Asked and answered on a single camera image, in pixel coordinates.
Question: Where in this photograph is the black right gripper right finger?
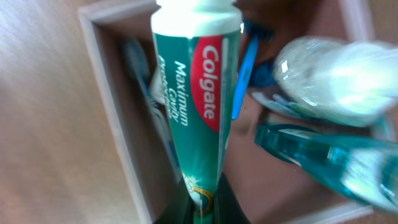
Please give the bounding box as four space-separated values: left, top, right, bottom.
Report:
214 173 251 224

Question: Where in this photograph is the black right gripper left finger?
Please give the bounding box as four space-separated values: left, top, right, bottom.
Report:
154 179 194 224

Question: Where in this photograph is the blue white toothbrush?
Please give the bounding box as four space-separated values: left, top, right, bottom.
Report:
123 39 182 182

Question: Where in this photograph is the blue Listerine mouthwash bottle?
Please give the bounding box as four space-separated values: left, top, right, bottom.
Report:
254 124 397 213

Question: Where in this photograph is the green white toothpaste tube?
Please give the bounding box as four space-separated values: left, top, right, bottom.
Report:
151 0 242 223

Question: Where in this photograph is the clear pump soap bottle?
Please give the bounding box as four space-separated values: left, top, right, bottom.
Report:
248 35 398 128

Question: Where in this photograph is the blue disposable razor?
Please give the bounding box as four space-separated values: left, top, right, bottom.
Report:
231 20 274 120

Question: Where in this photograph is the green Dettol soap box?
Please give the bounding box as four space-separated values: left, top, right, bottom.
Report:
150 67 165 105

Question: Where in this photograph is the white box pink inside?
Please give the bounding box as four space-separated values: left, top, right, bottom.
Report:
79 0 374 223

